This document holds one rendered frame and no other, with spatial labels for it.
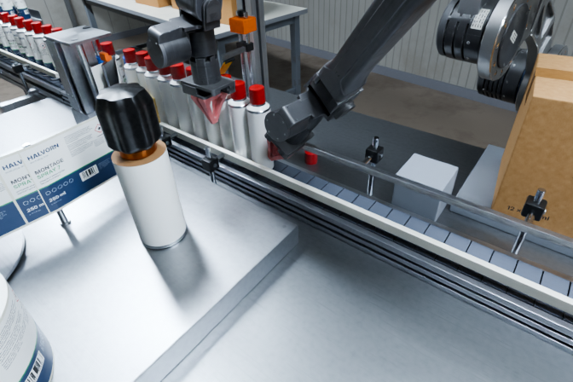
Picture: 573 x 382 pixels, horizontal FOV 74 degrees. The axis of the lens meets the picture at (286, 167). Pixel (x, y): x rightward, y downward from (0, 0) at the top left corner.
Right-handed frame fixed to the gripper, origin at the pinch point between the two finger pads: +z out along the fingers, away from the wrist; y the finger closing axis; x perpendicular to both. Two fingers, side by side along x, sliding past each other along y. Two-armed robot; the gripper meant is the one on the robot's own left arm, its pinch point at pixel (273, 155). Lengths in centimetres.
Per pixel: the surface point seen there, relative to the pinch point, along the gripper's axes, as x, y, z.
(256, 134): -5.4, 2.4, -3.2
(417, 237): 29.8, 4.5, -19.6
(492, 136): 69, -213, 63
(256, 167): -0.4, 4.2, 2.4
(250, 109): -9.6, 2.4, -7.1
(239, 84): -15.2, 1.1, -8.4
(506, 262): 42.9, -2.1, -25.0
